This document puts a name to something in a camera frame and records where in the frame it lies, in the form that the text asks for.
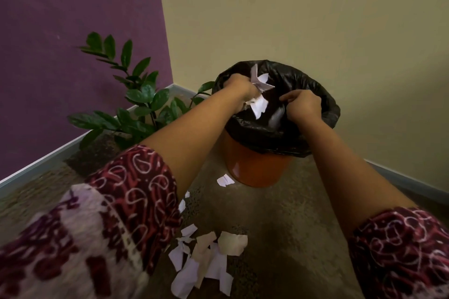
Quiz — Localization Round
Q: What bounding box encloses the person's left forearm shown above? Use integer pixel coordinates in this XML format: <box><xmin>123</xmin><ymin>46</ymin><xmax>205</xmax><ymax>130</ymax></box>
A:
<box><xmin>140</xmin><ymin>82</ymin><xmax>247</xmax><ymax>202</ymax></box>

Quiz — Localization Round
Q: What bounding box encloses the pile of paper scraps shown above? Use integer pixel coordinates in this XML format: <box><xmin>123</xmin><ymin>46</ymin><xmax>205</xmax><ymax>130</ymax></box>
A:
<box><xmin>168</xmin><ymin>224</ymin><xmax>249</xmax><ymax>299</ymax></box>

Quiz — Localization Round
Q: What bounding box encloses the black plastic bin bag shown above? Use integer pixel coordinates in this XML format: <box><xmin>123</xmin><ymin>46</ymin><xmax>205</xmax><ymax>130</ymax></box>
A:
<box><xmin>211</xmin><ymin>60</ymin><xmax>341</xmax><ymax>158</ymax></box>

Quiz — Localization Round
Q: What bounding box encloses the torn white paper piece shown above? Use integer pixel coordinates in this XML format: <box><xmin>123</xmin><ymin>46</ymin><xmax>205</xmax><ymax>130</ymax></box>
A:
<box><xmin>244</xmin><ymin>95</ymin><xmax>269</xmax><ymax>120</ymax></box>
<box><xmin>249</xmin><ymin>63</ymin><xmax>275</xmax><ymax>93</ymax></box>

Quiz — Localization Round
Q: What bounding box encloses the grey skirting board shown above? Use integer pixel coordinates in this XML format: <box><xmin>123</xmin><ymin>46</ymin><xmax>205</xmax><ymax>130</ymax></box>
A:
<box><xmin>172</xmin><ymin>83</ymin><xmax>449</xmax><ymax>207</ymax></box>
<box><xmin>0</xmin><ymin>83</ymin><xmax>175</xmax><ymax>198</ymax></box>

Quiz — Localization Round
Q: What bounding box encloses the maroon patterned left sleeve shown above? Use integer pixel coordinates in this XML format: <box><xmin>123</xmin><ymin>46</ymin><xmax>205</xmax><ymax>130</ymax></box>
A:
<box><xmin>85</xmin><ymin>145</ymin><xmax>183</xmax><ymax>276</ymax></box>

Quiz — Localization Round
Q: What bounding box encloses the white maroon patterned scarf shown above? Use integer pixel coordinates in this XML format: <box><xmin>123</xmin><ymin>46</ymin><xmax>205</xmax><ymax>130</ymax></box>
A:
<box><xmin>0</xmin><ymin>183</ymin><xmax>151</xmax><ymax>299</ymax></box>

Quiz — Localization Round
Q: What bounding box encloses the orange waste bin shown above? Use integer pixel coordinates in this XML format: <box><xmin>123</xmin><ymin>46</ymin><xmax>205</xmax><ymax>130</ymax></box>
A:
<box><xmin>220</xmin><ymin>130</ymin><xmax>294</xmax><ymax>188</ymax></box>

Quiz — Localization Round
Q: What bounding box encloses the green leafy plant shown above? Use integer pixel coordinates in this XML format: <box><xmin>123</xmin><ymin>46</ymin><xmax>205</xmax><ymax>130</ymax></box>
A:
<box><xmin>67</xmin><ymin>31</ymin><xmax>216</xmax><ymax>151</ymax></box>

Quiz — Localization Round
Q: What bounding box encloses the person's right forearm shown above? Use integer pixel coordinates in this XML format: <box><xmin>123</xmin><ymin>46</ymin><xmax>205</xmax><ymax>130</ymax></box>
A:
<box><xmin>295</xmin><ymin>117</ymin><xmax>419</xmax><ymax>240</ymax></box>

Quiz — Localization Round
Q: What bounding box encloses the dark plant pot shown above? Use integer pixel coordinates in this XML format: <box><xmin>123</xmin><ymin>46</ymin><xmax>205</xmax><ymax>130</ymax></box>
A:
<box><xmin>65</xmin><ymin>131</ymin><xmax>141</xmax><ymax>177</ymax></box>

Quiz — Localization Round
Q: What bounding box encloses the maroon patterned right sleeve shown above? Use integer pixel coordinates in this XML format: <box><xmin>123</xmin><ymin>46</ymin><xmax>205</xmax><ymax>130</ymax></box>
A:
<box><xmin>347</xmin><ymin>206</ymin><xmax>449</xmax><ymax>299</ymax></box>

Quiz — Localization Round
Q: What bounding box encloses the maroon patterned sleeve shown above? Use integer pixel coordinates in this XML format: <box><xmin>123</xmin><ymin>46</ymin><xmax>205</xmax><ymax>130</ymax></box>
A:
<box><xmin>347</xmin><ymin>206</ymin><xmax>449</xmax><ymax>299</ymax></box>
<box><xmin>85</xmin><ymin>145</ymin><xmax>183</xmax><ymax>276</ymax></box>

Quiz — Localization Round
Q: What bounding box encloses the person's left hand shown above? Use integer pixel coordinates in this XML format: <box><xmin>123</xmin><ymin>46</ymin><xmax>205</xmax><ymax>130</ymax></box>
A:
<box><xmin>223</xmin><ymin>73</ymin><xmax>262</xmax><ymax>111</ymax></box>

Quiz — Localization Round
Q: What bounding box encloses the person's right hand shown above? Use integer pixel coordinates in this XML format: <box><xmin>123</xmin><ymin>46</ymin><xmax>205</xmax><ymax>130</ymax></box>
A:
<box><xmin>279</xmin><ymin>89</ymin><xmax>323</xmax><ymax>124</ymax></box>

